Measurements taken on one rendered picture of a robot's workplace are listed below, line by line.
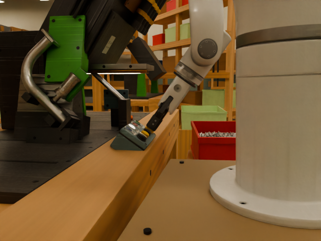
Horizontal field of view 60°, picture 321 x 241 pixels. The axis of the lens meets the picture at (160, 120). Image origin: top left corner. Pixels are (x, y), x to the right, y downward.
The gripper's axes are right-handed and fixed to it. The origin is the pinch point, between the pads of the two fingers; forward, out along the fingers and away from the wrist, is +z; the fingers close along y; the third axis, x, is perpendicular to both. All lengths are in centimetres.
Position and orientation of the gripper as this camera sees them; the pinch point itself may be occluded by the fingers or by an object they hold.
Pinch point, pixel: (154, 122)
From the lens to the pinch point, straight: 81.5
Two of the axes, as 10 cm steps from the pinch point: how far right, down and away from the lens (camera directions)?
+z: -5.7, 8.0, 2.0
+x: -8.1, -5.8, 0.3
